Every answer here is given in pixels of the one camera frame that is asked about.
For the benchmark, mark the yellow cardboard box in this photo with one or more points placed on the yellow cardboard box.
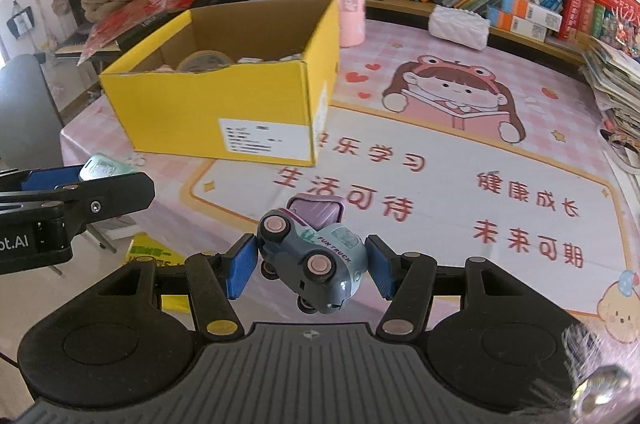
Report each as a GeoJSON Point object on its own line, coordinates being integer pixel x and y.
{"type": "Point", "coordinates": [270, 106]}

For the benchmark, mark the orange white box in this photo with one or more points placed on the orange white box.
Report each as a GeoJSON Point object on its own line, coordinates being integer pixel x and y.
{"type": "Point", "coordinates": [534, 13]}
{"type": "Point", "coordinates": [516, 25]}

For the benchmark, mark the stack of papers and notebooks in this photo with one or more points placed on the stack of papers and notebooks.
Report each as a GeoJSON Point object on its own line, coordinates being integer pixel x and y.
{"type": "Point", "coordinates": [614, 80]}

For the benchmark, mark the mint green eraser case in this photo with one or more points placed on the mint green eraser case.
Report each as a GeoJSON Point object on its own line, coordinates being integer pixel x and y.
{"type": "Point", "coordinates": [101, 166]}

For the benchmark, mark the orange white box lower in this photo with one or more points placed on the orange white box lower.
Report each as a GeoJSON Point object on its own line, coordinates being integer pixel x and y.
{"type": "Point", "coordinates": [516, 25]}

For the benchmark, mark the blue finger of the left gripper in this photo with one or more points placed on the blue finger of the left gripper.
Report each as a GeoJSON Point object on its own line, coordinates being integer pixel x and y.
{"type": "Point", "coordinates": [52, 178]}
{"type": "Point", "coordinates": [96, 200]}

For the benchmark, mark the pink cartoon tablecloth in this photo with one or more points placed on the pink cartoon tablecloth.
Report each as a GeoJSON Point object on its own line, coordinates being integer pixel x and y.
{"type": "Point", "coordinates": [549, 209]}

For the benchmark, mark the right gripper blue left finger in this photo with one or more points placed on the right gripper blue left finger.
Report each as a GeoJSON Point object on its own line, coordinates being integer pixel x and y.
{"type": "Point", "coordinates": [213, 282]}

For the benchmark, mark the white quilted pouch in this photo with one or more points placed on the white quilted pouch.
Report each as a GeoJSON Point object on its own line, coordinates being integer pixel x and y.
{"type": "Point", "coordinates": [458, 26]}

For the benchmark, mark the orange white box upper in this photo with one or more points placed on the orange white box upper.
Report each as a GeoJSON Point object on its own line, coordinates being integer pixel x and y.
{"type": "Point", "coordinates": [534, 13]}

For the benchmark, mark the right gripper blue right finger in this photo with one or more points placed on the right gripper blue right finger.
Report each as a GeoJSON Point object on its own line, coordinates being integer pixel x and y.
{"type": "Point", "coordinates": [407, 282]}

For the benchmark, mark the grey toy truck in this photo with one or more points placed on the grey toy truck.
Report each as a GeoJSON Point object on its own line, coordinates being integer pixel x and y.
{"type": "Point", "coordinates": [306, 246]}

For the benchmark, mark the red paper sheets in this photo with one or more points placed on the red paper sheets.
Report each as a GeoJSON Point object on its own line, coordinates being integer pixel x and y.
{"type": "Point", "coordinates": [123, 20]}

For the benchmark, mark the clear tape roll in box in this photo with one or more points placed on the clear tape roll in box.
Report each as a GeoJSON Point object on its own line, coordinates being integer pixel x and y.
{"type": "Point", "coordinates": [203, 61]}

